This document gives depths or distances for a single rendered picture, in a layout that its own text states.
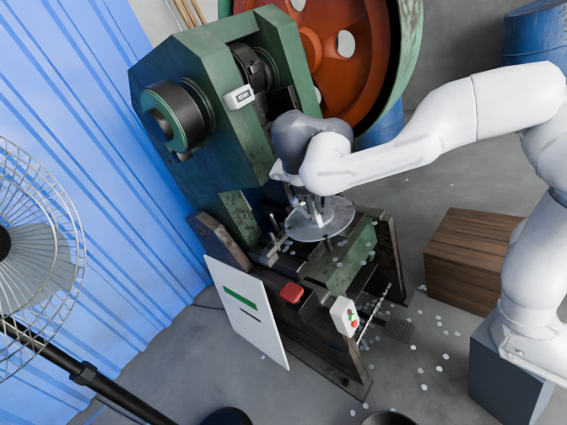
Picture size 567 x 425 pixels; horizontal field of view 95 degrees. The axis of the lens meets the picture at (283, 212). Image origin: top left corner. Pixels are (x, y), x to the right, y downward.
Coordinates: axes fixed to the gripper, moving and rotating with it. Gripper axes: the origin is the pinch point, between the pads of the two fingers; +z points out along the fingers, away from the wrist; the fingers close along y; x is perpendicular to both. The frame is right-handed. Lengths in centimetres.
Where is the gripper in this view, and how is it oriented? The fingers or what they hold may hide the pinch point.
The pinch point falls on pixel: (317, 218)
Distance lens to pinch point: 86.2
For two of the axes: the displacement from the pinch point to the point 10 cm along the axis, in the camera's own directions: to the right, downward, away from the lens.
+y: 8.9, -4.6, 0.1
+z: 2.9, 5.8, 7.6
